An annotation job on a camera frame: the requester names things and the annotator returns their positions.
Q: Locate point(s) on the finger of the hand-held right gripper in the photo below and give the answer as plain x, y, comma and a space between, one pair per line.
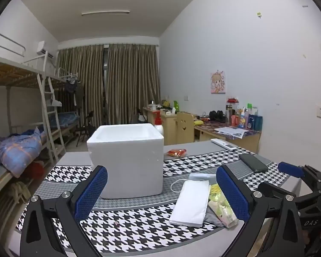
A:
272, 188
290, 169

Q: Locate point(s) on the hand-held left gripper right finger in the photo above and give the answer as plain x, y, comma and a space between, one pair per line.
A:
232, 195

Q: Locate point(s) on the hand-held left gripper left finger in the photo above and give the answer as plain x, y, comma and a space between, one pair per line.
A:
92, 192

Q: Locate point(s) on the yellow-green tissue packet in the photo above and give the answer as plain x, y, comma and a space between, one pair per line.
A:
224, 211

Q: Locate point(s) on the grey sock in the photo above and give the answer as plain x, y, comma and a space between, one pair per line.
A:
212, 216

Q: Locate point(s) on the light blue face mask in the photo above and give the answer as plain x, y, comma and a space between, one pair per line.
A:
202, 177

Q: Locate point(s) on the white face mask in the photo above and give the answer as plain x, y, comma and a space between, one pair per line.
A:
190, 206

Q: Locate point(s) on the white foam box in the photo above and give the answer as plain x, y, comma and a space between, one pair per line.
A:
128, 166

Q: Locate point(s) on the black smartphone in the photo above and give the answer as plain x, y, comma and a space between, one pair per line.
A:
252, 162

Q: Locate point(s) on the light wooden desk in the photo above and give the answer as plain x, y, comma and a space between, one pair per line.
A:
252, 140
167, 124

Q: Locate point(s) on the white remote control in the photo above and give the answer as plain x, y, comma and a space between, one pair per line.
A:
224, 144

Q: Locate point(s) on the blue box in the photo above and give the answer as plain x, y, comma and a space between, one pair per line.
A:
255, 123

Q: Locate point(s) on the houndstooth table cloth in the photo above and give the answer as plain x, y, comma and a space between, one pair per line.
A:
139, 227

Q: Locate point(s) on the red basin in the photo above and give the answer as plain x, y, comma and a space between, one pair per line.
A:
36, 170

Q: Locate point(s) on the printed paper sheets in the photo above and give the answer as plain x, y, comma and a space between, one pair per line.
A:
231, 132

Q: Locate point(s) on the black folding chair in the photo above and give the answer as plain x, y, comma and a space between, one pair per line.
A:
85, 128

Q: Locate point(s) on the red snack packet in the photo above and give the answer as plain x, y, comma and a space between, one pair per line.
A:
176, 153

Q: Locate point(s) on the beige cloth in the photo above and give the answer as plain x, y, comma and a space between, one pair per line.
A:
18, 192

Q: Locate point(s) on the white metal bunk bed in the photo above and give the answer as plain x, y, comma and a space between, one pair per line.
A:
5, 72
67, 120

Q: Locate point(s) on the white bed ladder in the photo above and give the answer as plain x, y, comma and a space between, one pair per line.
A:
49, 128

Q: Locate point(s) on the black headphones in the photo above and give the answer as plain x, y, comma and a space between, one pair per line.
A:
216, 116

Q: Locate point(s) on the wooden smiley face chair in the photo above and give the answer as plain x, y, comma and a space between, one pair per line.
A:
184, 128

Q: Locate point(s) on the blue plaid quilt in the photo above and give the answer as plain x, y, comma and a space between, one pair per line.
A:
21, 150

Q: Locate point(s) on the white pump bottle red top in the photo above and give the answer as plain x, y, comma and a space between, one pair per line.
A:
158, 127

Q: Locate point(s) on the hanging dark clothes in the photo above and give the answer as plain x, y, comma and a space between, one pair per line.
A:
75, 91

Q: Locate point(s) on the green plastic bottle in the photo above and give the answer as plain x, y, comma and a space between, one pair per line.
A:
176, 107

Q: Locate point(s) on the brown curtain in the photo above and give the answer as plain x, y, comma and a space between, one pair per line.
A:
80, 85
133, 85

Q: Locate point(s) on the white air conditioner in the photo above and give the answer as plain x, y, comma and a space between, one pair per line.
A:
41, 47

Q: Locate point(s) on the cartoon wall poster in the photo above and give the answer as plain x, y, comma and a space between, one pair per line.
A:
218, 82

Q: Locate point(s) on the yellow-green wall hook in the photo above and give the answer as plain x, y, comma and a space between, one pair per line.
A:
259, 15

